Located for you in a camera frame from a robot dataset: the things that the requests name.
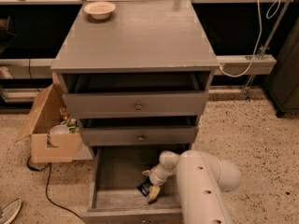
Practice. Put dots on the white paper bowl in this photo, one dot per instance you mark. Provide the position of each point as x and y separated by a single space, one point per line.
100 10

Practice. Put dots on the metal stand pole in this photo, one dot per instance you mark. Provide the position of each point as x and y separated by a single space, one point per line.
257 56

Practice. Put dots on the green items in box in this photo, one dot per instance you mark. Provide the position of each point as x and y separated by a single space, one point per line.
68 121

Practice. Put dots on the open cardboard box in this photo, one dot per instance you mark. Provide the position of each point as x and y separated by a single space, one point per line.
44 115

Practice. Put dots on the grey bottom drawer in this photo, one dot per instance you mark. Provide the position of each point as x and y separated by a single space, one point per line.
115 197

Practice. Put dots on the grey drawer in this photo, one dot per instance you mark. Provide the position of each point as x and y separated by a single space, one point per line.
115 197
139 136
135 104

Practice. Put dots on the dark grey side cabinet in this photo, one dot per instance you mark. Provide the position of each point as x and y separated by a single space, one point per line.
283 82

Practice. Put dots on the grey wooden drawer cabinet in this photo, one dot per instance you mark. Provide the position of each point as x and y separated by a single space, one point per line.
152 46

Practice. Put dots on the grey top drawer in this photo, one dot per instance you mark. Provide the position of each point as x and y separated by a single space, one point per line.
135 104

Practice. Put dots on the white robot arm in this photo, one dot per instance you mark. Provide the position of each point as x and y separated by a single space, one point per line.
201 179

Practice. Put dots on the white bowl in box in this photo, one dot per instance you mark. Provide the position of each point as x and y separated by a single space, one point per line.
59 129

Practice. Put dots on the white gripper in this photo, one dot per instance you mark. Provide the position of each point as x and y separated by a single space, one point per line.
158 178

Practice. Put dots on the white mesh shoe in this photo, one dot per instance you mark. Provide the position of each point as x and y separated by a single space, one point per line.
9 212

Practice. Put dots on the grey middle drawer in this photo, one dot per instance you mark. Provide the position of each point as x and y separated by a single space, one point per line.
139 136

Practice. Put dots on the dark blue rxbar wrapper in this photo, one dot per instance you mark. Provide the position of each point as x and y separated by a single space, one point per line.
144 188

